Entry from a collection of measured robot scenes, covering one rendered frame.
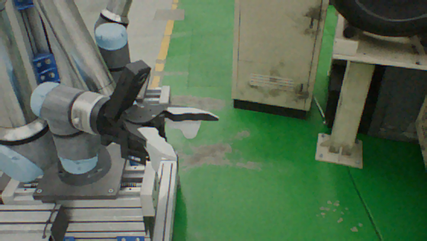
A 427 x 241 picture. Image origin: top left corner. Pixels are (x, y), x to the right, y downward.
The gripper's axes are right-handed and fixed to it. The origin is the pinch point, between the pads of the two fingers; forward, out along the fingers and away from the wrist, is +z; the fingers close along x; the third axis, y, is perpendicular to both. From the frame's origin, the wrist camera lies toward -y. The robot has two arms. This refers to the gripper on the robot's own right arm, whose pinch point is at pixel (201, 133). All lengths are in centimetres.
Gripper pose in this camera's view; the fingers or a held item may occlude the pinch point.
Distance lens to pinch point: 58.5
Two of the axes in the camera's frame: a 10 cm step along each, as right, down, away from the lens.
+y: -0.6, 8.9, 4.6
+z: 9.1, 2.4, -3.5
